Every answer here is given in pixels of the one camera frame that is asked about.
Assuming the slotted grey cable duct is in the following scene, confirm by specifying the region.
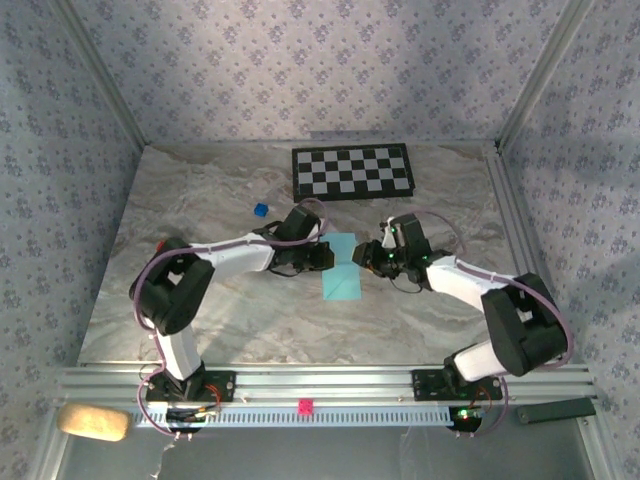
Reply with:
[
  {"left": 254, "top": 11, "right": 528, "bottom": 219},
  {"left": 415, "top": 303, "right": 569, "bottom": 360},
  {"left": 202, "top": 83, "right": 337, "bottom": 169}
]
[{"left": 130, "top": 401, "right": 454, "bottom": 429}]

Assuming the thin black cable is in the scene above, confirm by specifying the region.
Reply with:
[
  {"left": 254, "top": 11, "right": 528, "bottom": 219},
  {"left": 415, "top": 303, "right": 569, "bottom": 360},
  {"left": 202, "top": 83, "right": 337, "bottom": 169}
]
[
  {"left": 389, "top": 277, "right": 434, "bottom": 296},
  {"left": 267, "top": 264, "right": 307, "bottom": 280}
]

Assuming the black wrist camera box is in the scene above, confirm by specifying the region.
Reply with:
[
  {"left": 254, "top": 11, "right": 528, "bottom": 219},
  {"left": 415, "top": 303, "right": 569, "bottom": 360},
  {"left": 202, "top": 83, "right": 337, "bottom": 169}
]
[
  {"left": 273, "top": 205, "right": 324, "bottom": 244},
  {"left": 380, "top": 213, "right": 430, "bottom": 256}
]

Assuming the aluminium side rail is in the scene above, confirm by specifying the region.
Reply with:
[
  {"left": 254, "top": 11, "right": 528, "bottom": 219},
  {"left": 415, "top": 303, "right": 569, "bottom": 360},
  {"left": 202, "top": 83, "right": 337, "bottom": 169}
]
[{"left": 482, "top": 142, "right": 571, "bottom": 364}]

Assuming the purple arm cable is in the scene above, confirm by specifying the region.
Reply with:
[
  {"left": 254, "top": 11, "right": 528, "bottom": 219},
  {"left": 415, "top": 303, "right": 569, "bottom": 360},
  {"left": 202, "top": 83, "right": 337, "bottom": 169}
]
[
  {"left": 129, "top": 197, "right": 330, "bottom": 442},
  {"left": 414, "top": 208, "right": 575, "bottom": 440}
]

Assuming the long aluminium mounting rail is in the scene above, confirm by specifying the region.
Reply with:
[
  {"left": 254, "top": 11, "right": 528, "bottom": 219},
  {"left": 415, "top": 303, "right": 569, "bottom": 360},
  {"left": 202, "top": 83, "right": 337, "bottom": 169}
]
[{"left": 55, "top": 363, "right": 599, "bottom": 407}]

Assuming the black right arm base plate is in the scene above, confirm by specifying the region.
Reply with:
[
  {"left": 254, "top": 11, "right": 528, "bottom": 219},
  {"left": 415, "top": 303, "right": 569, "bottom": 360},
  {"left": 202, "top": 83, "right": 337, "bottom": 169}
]
[{"left": 410, "top": 368, "right": 504, "bottom": 402}]

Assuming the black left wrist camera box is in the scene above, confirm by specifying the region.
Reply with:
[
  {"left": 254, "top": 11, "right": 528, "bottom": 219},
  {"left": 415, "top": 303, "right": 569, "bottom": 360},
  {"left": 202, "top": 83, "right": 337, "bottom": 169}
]
[{"left": 273, "top": 205, "right": 324, "bottom": 244}]

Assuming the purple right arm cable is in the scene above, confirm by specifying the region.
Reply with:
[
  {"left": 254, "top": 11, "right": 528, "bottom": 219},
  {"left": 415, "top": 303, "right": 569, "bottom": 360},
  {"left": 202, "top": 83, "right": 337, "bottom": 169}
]
[{"left": 414, "top": 208, "right": 575, "bottom": 440}]

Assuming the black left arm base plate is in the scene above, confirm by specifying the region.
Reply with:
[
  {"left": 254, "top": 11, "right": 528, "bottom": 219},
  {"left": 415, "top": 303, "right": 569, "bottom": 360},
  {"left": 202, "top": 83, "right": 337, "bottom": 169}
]
[{"left": 144, "top": 369, "right": 237, "bottom": 404}]

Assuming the black white checkerboard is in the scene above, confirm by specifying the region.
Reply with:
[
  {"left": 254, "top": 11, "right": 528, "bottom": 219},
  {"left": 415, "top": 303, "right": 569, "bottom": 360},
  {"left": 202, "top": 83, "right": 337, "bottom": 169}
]
[{"left": 291, "top": 143, "right": 417, "bottom": 204}]

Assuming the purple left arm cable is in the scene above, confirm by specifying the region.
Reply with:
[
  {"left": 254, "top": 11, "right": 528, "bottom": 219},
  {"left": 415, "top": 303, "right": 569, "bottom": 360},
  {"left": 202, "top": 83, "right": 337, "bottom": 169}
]
[{"left": 129, "top": 197, "right": 330, "bottom": 442}]

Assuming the small controller board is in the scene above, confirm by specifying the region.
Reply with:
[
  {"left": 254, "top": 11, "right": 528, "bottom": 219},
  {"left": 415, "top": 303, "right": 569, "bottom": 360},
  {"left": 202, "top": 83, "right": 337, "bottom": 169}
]
[
  {"left": 447, "top": 404, "right": 494, "bottom": 434},
  {"left": 164, "top": 405, "right": 222, "bottom": 426}
]

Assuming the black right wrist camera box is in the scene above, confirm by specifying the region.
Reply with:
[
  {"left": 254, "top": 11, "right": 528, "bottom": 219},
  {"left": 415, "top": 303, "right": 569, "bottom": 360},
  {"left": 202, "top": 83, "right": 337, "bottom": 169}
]
[{"left": 380, "top": 213, "right": 430, "bottom": 256}]

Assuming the light blue paper sheet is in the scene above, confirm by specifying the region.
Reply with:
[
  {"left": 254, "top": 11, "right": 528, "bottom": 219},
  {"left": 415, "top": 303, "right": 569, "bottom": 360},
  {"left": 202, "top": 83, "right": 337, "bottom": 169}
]
[{"left": 321, "top": 232, "right": 363, "bottom": 303}]

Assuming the dark flat bar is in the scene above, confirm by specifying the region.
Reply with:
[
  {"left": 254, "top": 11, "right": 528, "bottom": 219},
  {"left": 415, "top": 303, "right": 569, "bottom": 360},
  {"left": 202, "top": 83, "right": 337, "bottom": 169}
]
[{"left": 516, "top": 397, "right": 598, "bottom": 426}]

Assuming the slanted aluminium corner post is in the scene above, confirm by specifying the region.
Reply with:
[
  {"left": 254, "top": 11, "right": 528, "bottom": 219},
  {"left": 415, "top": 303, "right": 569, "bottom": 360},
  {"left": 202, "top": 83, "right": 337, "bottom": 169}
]
[
  {"left": 497, "top": 0, "right": 596, "bottom": 151},
  {"left": 49, "top": 0, "right": 150, "bottom": 150}
]

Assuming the tan sponge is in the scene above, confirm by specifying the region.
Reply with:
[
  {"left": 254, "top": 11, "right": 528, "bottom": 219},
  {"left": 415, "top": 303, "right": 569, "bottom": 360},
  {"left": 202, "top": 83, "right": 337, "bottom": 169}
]
[{"left": 56, "top": 402, "right": 132, "bottom": 443}]

